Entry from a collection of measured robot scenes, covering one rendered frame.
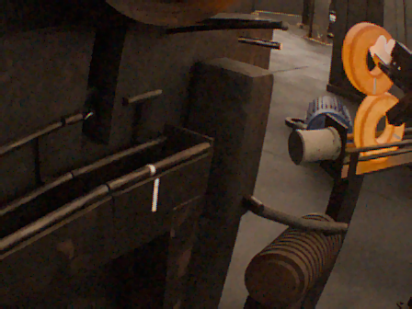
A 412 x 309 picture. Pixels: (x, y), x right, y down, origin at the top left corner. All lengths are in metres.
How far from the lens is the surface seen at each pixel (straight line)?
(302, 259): 0.83
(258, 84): 0.74
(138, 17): 0.49
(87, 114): 0.64
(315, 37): 9.48
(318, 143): 0.88
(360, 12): 4.69
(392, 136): 1.04
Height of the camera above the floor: 0.95
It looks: 21 degrees down
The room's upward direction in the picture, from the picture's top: 9 degrees clockwise
